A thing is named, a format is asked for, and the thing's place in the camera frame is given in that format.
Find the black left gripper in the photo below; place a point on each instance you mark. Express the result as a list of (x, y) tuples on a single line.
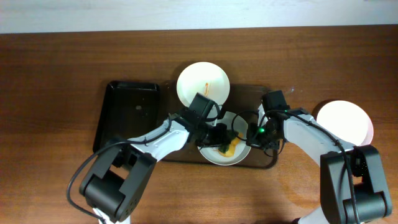
[(221, 137)]

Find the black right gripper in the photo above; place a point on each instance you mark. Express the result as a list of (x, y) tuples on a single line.
[(253, 137)]

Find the orange green scrub sponge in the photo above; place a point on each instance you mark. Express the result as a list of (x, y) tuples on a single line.
[(234, 138)]

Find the pale green plate with ketchup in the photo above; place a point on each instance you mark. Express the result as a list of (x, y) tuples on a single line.
[(213, 155)]

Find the white plate with ketchup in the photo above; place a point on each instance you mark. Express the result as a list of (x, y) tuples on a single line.
[(205, 78)]

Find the pink plate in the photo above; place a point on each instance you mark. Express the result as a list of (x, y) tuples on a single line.
[(347, 121)]

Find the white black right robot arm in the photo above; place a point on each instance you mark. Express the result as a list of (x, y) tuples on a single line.
[(353, 186)]

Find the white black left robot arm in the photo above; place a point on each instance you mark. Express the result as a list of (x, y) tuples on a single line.
[(114, 184)]

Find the brown serving tray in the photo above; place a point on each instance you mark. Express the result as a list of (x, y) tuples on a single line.
[(241, 97)]

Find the black water basin tray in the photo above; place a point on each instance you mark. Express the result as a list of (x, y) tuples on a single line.
[(129, 110)]

